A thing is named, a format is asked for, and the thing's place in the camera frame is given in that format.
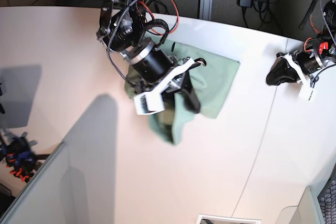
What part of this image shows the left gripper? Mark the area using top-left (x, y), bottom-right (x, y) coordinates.
top-left (266, 47), bottom-right (335, 86)

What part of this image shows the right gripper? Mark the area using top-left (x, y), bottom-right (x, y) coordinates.
top-left (121, 39), bottom-right (201, 114)

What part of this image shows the light green polo T-shirt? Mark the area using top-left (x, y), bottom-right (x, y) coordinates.
top-left (123, 36), bottom-right (241, 146)

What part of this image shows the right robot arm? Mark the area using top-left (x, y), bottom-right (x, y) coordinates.
top-left (96, 0), bottom-right (206, 115)

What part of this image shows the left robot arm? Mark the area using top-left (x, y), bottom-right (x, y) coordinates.
top-left (266, 0), bottom-right (335, 88)

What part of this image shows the white tray at bottom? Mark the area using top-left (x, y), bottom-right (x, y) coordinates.
top-left (196, 214), bottom-right (261, 224)

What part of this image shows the grey patterned chair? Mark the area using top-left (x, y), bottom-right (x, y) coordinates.
top-left (317, 166), bottom-right (336, 224)

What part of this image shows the grey partition panel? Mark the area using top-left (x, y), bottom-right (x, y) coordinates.
top-left (0, 142), bottom-right (116, 224)

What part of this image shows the blue orange clamp pile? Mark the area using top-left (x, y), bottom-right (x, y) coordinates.
top-left (1, 133), bottom-right (38, 183)

